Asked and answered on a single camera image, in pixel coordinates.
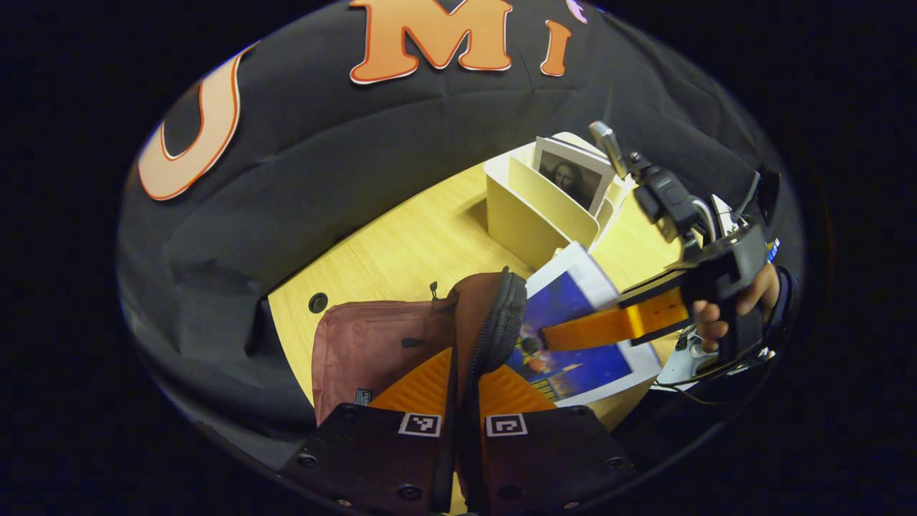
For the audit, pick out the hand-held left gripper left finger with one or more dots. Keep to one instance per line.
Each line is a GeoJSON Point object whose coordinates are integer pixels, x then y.
{"type": "Point", "coordinates": [372, 459]}

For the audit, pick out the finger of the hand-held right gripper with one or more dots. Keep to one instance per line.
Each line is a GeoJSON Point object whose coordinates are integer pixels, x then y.
{"type": "Point", "coordinates": [609, 326]}

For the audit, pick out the white cloth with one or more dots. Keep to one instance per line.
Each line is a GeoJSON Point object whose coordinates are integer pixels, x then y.
{"type": "Point", "coordinates": [680, 365]}

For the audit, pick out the white bookshelf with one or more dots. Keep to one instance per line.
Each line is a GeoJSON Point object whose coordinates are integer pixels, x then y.
{"type": "Point", "coordinates": [523, 215]}

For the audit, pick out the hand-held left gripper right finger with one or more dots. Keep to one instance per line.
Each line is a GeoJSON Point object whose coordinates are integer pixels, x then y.
{"type": "Point", "coordinates": [551, 459]}

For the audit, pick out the white portrait cover book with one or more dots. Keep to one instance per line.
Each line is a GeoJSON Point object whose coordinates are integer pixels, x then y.
{"type": "Point", "coordinates": [573, 179]}

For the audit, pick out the maroon schoolbag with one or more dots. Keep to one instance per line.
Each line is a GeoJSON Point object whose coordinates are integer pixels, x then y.
{"type": "Point", "coordinates": [372, 337]}

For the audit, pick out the blue cover book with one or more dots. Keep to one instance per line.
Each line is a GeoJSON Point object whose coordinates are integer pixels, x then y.
{"type": "Point", "coordinates": [566, 301]}

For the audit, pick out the black backdrop cloth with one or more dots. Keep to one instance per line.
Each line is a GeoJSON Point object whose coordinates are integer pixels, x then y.
{"type": "Point", "coordinates": [322, 143]}

